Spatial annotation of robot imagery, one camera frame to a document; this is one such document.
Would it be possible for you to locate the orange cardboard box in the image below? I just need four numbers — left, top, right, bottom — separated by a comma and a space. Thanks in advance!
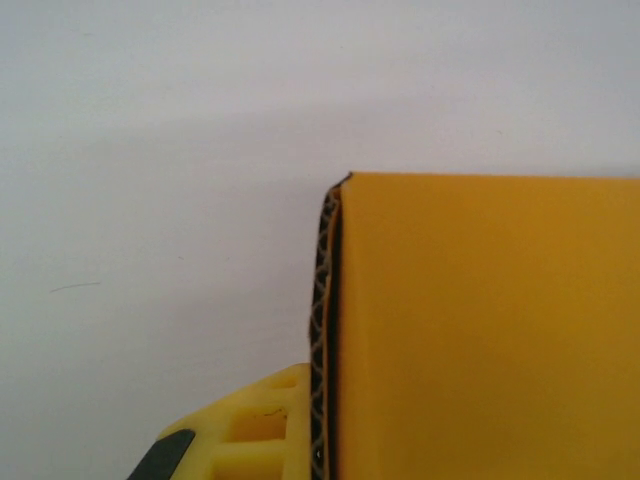
304, 170, 640, 480

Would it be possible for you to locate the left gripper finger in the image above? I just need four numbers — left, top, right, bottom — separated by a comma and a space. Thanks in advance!
127, 362, 314, 480

